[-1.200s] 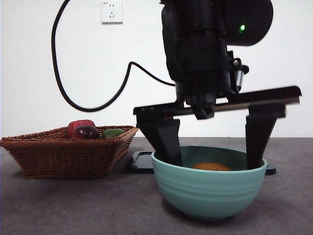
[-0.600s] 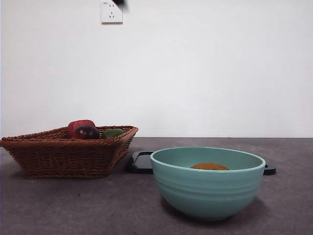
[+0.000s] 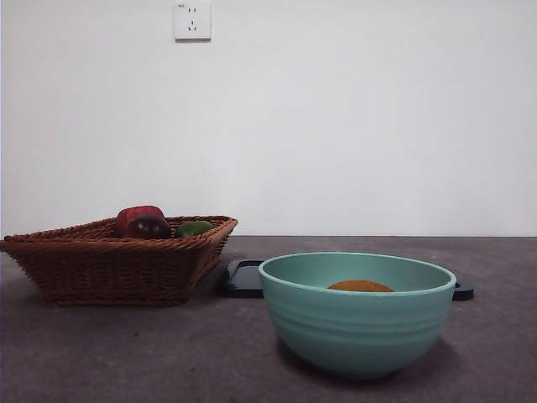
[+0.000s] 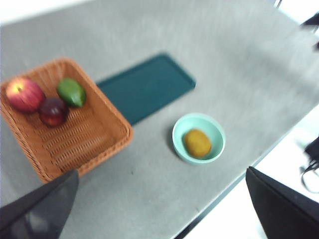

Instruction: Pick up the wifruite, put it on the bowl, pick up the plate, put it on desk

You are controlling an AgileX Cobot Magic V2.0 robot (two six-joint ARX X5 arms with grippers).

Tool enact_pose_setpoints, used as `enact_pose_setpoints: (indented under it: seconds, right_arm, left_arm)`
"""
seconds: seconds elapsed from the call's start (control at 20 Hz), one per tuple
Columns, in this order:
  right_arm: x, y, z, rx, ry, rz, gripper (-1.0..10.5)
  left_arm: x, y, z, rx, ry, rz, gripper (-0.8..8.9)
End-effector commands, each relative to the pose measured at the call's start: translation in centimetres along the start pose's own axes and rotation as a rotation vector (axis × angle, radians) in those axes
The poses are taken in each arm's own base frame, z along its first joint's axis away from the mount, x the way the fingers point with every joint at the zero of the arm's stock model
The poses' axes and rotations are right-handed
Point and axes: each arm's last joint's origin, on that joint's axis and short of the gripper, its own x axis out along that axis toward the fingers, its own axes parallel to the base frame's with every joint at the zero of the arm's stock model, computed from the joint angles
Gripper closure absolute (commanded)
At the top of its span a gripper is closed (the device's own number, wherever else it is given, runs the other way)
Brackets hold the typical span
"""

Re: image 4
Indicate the yellow-brown kiwi fruit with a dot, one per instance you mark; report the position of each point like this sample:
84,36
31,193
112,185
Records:
197,143

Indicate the black equipment block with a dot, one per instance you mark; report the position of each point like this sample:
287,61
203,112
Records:
313,149

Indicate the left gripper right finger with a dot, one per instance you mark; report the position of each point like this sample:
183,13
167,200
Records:
286,214

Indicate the dark purple plum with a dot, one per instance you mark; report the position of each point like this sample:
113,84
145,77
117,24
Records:
53,112

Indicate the red apple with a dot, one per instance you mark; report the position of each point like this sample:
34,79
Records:
23,95

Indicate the green mango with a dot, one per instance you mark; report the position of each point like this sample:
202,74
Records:
71,92

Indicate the black stand part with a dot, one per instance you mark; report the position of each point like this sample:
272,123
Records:
312,21

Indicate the dark rectangular tray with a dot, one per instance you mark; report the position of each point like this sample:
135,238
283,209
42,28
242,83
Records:
147,87

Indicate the teal ribbed bowl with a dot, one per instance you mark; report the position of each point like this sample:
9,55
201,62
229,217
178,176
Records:
182,129

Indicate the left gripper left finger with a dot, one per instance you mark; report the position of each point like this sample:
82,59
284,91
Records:
37,214

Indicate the brown wicker basket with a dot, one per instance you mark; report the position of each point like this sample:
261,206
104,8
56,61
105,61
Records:
74,139

